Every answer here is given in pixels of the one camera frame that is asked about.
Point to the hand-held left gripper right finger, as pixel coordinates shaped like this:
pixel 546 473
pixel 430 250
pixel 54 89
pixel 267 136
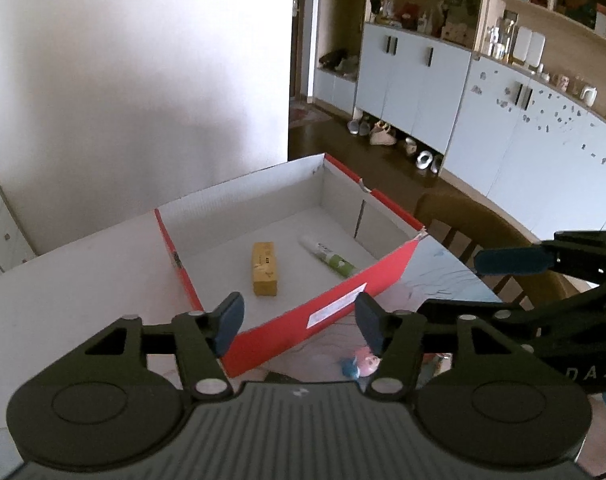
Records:
pixel 370 322

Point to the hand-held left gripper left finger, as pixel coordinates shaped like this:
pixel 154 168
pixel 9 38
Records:
pixel 230 321

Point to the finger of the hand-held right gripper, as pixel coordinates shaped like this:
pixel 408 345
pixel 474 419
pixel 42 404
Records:
pixel 443 311
pixel 513 261

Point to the pink doll figure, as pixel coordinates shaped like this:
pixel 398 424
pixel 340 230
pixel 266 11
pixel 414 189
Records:
pixel 363 366

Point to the red cardboard box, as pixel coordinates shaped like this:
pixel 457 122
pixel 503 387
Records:
pixel 283 330

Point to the small yellow box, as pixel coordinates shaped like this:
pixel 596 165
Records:
pixel 265 270

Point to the wooden chair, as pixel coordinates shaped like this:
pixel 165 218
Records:
pixel 463 215

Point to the white and green tube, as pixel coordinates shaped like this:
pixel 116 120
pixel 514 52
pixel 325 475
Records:
pixel 328 256

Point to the white patterned shoe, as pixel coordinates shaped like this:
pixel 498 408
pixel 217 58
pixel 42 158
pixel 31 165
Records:
pixel 410 146

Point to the beige shoe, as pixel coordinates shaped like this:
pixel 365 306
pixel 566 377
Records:
pixel 383 136

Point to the white mug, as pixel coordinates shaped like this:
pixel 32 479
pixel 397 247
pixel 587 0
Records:
pixel 589 96

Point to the grey slippers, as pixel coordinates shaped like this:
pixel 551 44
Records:
pixel 355 127

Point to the white canister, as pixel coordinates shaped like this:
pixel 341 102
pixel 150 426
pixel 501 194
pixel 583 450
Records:
pixel 537 50
pixel 523 45

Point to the patterned door rug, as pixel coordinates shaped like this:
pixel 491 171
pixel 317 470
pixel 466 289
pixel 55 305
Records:
pixel 308 114

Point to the patterned beige box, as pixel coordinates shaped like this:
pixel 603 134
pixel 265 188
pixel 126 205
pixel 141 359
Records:
pixel 458 34

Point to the white drawer chest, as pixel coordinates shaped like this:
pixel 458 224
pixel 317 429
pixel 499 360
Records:
pixel 3 230

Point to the grey shoes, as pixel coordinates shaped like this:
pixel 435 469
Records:
pixel 348 67

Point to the red ornament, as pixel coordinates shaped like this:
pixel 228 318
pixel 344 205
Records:
pixel 409 15

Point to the dark shoes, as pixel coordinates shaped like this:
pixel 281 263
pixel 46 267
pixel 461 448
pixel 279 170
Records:
pixel 333 57

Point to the brown door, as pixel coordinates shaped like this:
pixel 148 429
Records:
pixel 301 60

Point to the white wall cabinet unit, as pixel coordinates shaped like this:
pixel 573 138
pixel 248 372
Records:
pixel 408 85

